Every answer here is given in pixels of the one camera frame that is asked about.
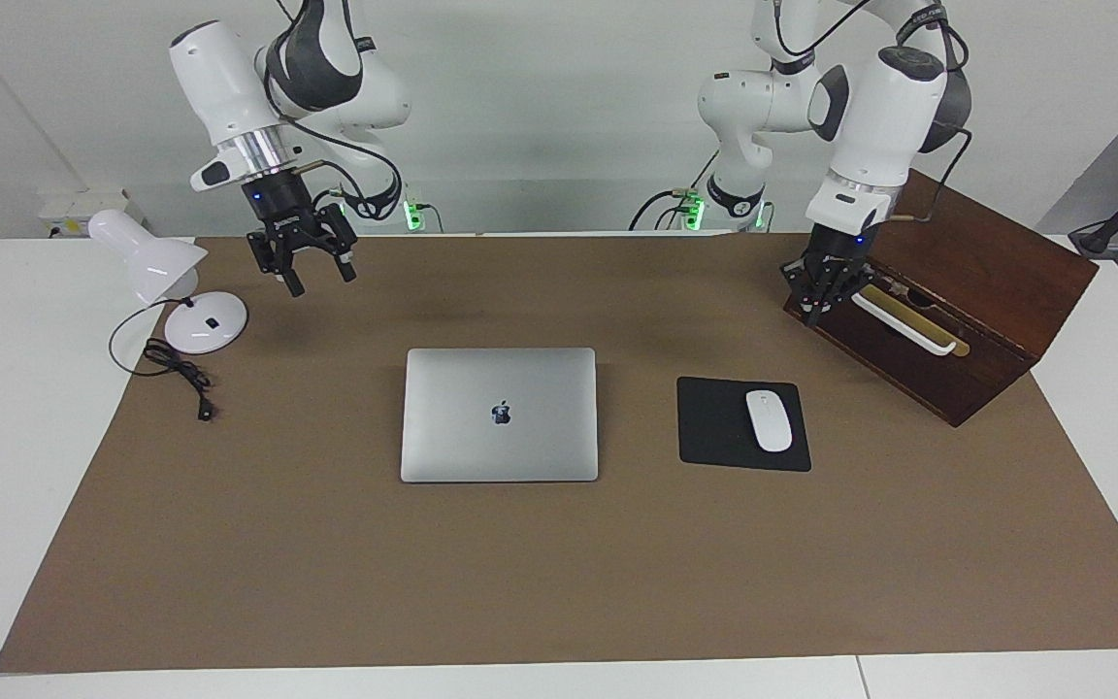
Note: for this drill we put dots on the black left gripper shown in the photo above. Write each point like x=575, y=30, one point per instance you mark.
x=836, y=252

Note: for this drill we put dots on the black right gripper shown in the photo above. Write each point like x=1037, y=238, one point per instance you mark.
x=287, y=214

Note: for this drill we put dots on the silver laptop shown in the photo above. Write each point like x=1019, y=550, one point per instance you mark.
x=501, y=427

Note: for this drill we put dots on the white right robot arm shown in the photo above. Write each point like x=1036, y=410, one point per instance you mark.
x=219, y=78

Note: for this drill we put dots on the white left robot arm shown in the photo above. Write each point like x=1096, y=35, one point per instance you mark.
x=879, y=107

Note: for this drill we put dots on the white computer mouse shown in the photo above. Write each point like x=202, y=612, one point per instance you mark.
x=769, y=420

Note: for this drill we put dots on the white desk lamp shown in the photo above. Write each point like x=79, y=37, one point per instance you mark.
x=147, y=252

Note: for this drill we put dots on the dark wooden box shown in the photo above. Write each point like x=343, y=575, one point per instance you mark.
x=986, y=262

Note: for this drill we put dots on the black mouse pad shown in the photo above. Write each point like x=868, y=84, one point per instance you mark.
x=714, y=427

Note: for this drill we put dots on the brown table mat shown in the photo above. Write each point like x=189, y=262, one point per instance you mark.
x=559, y=563

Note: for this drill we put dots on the white wall power strip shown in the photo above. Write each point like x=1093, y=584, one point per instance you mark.
x=74, y=206

